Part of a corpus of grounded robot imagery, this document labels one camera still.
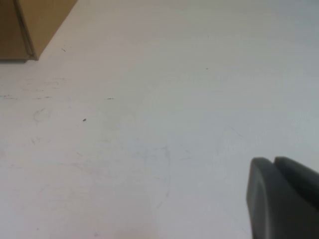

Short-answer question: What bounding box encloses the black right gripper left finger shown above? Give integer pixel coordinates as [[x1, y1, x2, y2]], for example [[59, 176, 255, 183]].
[[246, 156, 319, 239]]

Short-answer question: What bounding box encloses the lower cardboard drawer with window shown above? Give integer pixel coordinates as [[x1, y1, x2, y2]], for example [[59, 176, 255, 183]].
[[13, 0, 78, 61]]

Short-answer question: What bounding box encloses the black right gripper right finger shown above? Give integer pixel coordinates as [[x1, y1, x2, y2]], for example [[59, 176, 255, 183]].
[[274, 156, 319, 224]]

